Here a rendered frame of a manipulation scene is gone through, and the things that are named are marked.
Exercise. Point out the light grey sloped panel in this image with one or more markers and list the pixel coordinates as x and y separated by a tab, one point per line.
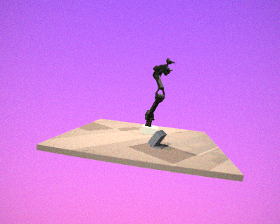
157	138

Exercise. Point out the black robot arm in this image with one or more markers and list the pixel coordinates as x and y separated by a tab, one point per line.
158	70

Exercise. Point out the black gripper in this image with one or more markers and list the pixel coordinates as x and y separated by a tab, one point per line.
169	62

